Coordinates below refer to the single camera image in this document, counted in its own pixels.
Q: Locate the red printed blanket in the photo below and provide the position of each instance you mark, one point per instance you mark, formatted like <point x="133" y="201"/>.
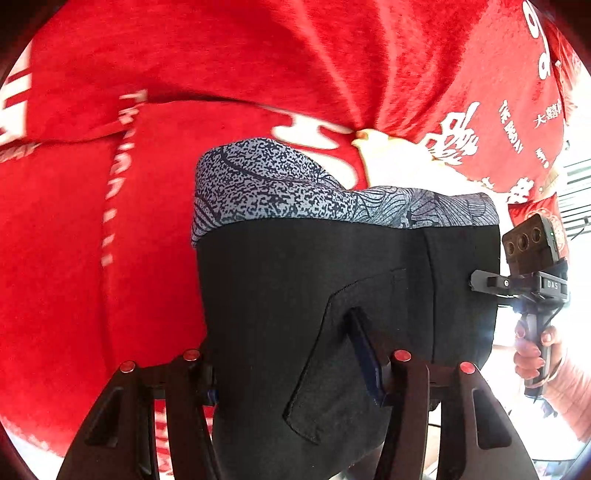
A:
<point x="115" y="207"/>

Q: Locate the person's right hand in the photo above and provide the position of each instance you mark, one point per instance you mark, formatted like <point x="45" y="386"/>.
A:
<point x="528" y="357"/>

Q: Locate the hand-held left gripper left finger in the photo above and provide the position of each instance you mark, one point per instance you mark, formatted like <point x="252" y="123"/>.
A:
<point x="210" y="394"/>

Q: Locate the dark pants with patterned waistband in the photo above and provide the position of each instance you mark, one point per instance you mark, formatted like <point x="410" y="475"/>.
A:
<point x="300" y="286"/>

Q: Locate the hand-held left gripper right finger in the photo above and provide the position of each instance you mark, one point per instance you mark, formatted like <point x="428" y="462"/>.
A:
<point x="369" y="364"/>

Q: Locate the person's right forearm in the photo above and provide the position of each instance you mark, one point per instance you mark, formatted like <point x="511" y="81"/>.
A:
<point x="572" y="397"/>

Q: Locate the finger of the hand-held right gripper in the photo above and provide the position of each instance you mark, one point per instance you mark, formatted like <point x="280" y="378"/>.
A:
<point x="489" y="281"/>

